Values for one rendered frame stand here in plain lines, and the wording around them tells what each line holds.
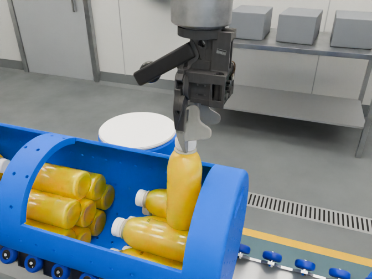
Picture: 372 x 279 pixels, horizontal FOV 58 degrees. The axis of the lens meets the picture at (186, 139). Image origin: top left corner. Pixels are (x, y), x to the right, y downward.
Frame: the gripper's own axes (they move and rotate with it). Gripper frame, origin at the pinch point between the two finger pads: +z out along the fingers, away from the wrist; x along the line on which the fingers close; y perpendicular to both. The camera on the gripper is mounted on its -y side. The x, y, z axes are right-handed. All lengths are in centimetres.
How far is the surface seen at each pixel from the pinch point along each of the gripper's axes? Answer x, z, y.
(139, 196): 4.0, 19.5, -12.3
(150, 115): 57, 26, -34
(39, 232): -13.9, 18.5, -25.0
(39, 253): -13.8, 25.2, -26.9
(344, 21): 247, 16, 42
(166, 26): 324, 48, -137
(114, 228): -6.8, 19.8, -12.7
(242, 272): 6.6, 37.4, 12.7
